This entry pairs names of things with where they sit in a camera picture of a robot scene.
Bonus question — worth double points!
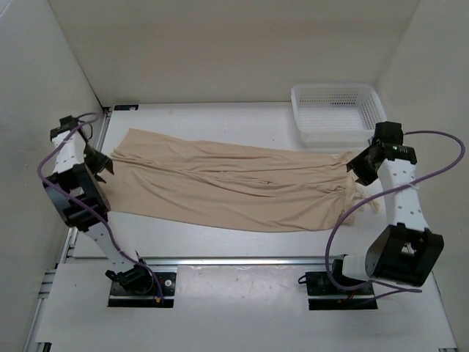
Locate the beige trousers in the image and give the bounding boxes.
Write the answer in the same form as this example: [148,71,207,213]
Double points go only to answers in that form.
[103,129,366,232]

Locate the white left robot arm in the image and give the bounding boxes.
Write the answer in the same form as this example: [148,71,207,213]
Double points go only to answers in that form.
[37,124,154,293]

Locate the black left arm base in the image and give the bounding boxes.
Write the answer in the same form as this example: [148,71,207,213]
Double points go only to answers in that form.
[105,265,177,309]

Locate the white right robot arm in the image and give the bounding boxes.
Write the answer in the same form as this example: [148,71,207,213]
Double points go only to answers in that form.
[329,144,444,293]

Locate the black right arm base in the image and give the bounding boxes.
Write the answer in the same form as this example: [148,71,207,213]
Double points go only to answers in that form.
[298,271,378,311]

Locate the white plastic basket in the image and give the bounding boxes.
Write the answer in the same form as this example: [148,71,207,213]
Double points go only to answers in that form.
[291,83,387,148]

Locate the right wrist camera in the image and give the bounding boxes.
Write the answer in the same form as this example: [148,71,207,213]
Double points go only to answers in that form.
[369,121,417,167]

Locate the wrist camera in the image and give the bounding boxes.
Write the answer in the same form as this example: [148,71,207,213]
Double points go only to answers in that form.
[369,121,417,167]
[49,115,94,142]

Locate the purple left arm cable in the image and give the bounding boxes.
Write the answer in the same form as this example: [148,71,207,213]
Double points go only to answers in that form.
[37,111,164,304]

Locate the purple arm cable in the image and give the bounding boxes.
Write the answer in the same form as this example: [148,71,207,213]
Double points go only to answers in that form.
[325,130,466,300]
[37,111,164,304]

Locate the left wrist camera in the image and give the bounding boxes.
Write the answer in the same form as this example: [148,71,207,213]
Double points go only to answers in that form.
[49,115,94,142]

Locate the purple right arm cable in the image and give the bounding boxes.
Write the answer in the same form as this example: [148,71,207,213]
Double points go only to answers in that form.
[325,130,466,300]

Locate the aluminium left side rail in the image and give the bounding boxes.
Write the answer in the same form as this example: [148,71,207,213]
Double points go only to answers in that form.
[36,106,111,301]

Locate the aluminium table edge rail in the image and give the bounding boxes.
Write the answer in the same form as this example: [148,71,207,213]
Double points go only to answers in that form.
[58,255,345,268]

